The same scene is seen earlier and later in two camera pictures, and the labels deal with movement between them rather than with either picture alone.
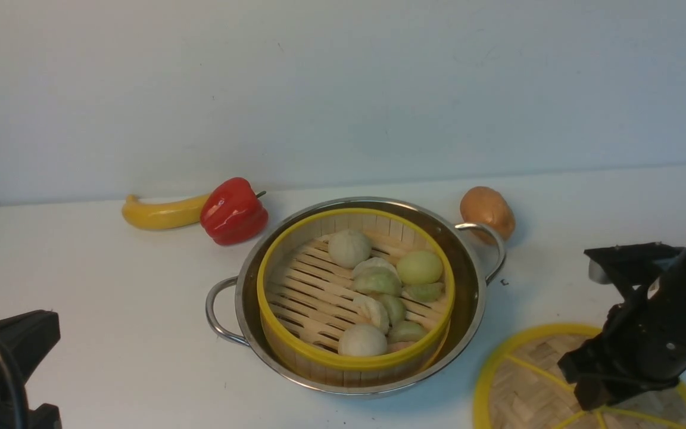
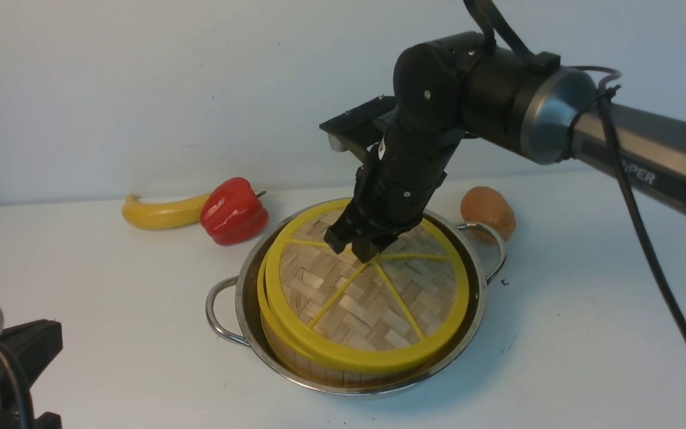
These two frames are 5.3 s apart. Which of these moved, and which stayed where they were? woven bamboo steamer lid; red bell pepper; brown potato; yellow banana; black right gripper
Moved: black right gripper; woven bamboo steamer lid
Stayed: brown potato; red bell pepper; yellow banana
